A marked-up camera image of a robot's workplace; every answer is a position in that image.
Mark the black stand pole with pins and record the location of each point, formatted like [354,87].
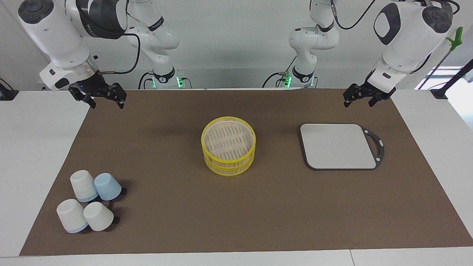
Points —
[452,79]

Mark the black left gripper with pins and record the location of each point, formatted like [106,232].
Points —
[366,92]

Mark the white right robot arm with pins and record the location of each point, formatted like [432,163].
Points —
[59,37]

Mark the white steamer liner paper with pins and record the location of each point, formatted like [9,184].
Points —
[227,142]

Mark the black table clamp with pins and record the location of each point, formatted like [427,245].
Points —
[7,94]

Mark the light blue plastic cup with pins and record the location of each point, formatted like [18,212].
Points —
[108,186]

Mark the green clamp on rod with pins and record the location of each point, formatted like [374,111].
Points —
[456,38]

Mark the yellow steamer tier with liner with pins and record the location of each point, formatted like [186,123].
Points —
[228,163]

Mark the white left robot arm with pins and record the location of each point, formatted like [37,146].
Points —
[402,48]

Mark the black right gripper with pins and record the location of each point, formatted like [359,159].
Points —
[96,88]

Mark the white plastic cup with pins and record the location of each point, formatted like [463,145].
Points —
[83,184]
[98,218]
[71,216]

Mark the white wall socket boxes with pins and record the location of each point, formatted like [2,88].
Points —
[59,83]

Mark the brown table mat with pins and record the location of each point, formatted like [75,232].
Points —
[258,214]

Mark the yellow slatted steamer tier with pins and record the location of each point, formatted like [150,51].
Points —
[228,173]

